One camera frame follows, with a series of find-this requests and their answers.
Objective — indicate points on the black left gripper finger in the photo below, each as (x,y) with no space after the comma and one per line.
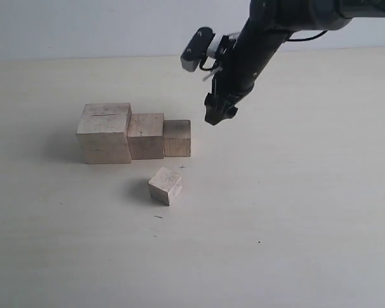
(211,112)

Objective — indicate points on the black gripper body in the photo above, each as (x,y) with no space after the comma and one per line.
(253,49)

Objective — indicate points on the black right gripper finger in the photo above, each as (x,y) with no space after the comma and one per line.
(227,111)

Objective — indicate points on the third largest wooden cube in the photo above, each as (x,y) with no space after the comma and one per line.
(177,138)

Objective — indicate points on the second largest wooden cube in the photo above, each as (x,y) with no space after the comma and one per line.
(145,136)

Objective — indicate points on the smallest wooden cube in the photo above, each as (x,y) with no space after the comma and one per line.
(165,185)

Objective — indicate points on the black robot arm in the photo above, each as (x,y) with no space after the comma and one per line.
(269,25)

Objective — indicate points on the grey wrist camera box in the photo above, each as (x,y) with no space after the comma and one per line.
(195,53)

